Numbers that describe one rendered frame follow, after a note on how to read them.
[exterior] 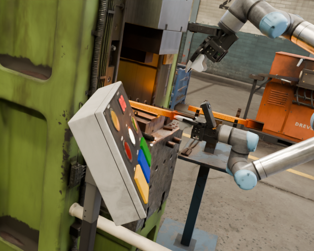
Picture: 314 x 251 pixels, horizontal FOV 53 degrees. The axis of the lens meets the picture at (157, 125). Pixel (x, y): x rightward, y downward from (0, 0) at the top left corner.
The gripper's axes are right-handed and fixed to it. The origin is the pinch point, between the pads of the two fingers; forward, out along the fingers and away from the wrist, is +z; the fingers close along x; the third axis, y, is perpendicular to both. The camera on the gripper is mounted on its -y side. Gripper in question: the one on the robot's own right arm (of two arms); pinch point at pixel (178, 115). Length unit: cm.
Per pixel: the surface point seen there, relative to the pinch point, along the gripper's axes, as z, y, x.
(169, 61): 20.4, -18.5, 28.4
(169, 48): 8.3, -27.6, -2.7
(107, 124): -10, -16, -72
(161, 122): 8.9, 7.1, 4.1
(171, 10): 8.0, -42.2, -8.3
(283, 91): -26, 29, 347
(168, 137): 3.0, 12.0, 1.1
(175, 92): 130, 70, 340
